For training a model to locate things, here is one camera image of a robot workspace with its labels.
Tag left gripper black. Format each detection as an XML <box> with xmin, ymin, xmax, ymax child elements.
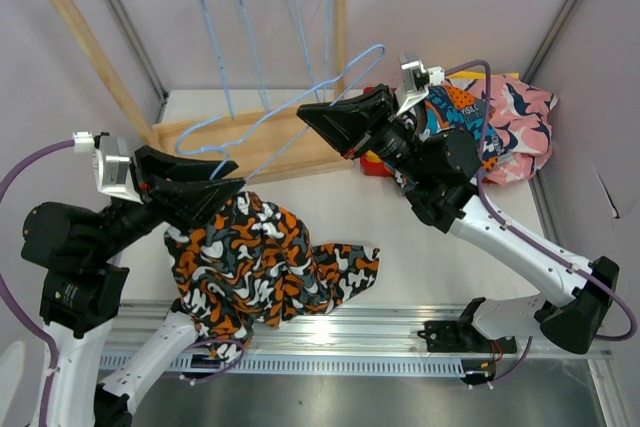
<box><xmin>90</xmin><ymin>141</ymin><xmax>248</xmax><ymax>260</ymax></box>

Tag grey cable duct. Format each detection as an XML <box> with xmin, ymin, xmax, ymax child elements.
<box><xmin>99</xmin><ymin>351</ymin><xmax>466</xmax><ymax>378</ymax></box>

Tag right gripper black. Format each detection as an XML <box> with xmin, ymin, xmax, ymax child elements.
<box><xmin>298</xmin><ymin>84</ymin><xmax>431</xmax><ymax>185</ymax></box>

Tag wooden clothes rack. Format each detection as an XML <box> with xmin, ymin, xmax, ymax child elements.
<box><xmin>49</xmin><ymin>0</ymin><xmax>350</xmax><ymax>184</ymax></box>

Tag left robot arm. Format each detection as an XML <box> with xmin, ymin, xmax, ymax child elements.
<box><xmin>21</xmin><ymin>135</ymin><xmax>244</xmax><ymax>426</ymax></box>

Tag orange black camo shorts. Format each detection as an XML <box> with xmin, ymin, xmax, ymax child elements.
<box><xmin>163</xmin><ymin>191</ymin><xmax>380</xmax><ymax>363</ymax></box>

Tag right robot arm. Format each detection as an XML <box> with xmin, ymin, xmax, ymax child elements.
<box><xmin>297</xmin><ymin>85</ymin><xmax>619</xmax><ymax>354</ymax></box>

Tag pink shark print shorts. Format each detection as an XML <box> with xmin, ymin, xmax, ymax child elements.
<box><xmin>465</xmin><ymin>74</ymin><xmax>558</xmax><ymax>186</ymax></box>

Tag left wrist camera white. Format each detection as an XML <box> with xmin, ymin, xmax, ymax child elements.
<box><xmin>72</xmin><ymin>131</ymin><xmax>142</xmax><ymax>204</ymax></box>

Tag yellow shorts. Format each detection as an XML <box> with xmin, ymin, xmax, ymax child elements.
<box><xmin>363</xmin><ymin>70</ymin><xmax>521</xmax><ymax>173</ymax></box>

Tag teal pirate print shorts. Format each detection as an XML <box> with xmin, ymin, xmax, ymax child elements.
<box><xmin>400</xmin><ymin>84</ymin><xmax>505</xmax><ymax>175</ymax></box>

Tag red plastic bin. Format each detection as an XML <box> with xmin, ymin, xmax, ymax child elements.
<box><xmin>359</xmin><ymin>86</ymin><xmax>396</xmax><ymax>178</ymax></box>

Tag blue wire hanger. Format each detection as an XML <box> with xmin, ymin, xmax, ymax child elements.
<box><xmin>322</xmin><ymin>0</ymin><xmax>332</xmax><ymax>101</ymax></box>
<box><xmin>198</xmin><ymin>0</ymin><xmax>235</xmax><ymax>119</ymax></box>
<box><xmin>283</xmin><ymin>0</ymin><xmax>316</xmax><ymax>87</ymax></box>
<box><xmin>234</xmin><ymin>0</ymin><xmax>270</xmax><ymax>112</ymax></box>
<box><xmin>174</xmin><ymin>43</ymin><xmax>386</xmax><ymax>179</ymax></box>

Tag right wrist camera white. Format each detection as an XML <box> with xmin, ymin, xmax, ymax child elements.
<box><xmin>395</xmin><ymin>53</ymin><xmax>445</xmax><ymax>117</ymax></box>

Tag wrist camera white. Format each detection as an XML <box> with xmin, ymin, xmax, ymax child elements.
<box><xmin>395</xmin><ymin>53</ymin><xmax>445</xmax><ymax>117</ymax></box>
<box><xmin>72</xmin><ymin>131</ymin><xmax>142</xmax><ymax>204</ymax></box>

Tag aluminium mounting rail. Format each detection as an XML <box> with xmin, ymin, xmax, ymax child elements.
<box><xmin>99</xmin><ymin>300</ymin><xmax>611</xmax><ymax>360</ymax></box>

